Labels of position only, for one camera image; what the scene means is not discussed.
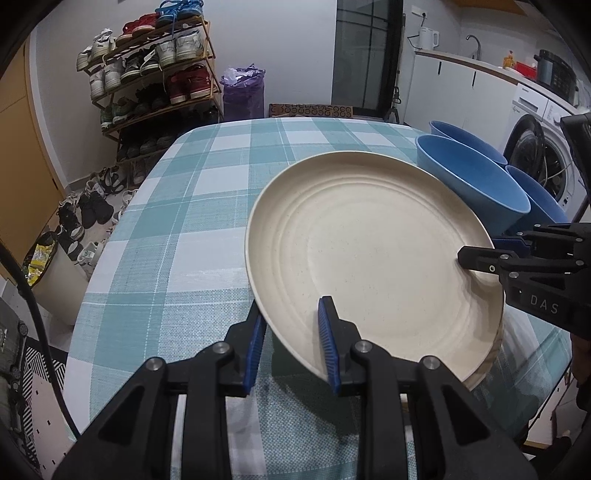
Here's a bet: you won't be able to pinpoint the white trash bin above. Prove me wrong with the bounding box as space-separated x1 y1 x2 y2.
23 231 90 326

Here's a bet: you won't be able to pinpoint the black framed glass door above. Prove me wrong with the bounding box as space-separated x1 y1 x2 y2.
331 0 404 123

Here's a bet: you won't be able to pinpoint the wooden shoe rack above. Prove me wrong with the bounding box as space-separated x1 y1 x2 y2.
76 14 222 153

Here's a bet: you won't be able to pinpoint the black white patterned mat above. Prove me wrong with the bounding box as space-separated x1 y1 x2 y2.
18 344 70 480

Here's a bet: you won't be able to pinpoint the rows of shoes on rack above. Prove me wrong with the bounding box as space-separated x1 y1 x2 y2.
76 0 220 185

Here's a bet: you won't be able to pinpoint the white lower cabinet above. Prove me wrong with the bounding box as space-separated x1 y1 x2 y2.
402 51 515 153

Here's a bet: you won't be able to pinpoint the black cable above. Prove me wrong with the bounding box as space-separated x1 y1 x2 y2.
0 242 81 439

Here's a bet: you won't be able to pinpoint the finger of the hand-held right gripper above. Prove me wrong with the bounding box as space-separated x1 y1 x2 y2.
457 246 588 278
491 223 588 254

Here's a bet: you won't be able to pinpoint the purple plastic bag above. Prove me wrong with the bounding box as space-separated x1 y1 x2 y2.
221 65 267 124

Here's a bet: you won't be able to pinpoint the pile of loose shoes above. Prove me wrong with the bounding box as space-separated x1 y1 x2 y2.
55 166 139 278

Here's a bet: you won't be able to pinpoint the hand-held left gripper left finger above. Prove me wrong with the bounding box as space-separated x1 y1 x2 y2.
53 305 267 480

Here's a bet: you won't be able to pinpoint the yellow wooden door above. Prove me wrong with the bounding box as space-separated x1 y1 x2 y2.
0 37 65 278

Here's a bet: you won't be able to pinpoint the blue bowl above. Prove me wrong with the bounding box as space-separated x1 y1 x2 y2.
416 135 532 234
429 121 509 167
505 165 568 232

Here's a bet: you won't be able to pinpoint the brown patterned doormat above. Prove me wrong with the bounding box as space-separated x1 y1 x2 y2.
269 104 354 120

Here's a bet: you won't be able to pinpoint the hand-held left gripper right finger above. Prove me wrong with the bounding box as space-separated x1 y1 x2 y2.
318 296 539 480

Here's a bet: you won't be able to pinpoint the yellow food wrappers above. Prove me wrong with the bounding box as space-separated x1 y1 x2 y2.
25 233 58 284

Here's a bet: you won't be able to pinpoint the white washing machine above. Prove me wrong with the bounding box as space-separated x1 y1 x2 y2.
501 83 591 222

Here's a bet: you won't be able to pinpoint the black pressure cooker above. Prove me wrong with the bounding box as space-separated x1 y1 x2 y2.
534 49 579 104

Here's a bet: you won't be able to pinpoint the teal checked tablecloth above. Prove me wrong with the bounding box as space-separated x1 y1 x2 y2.
65 117 573 480

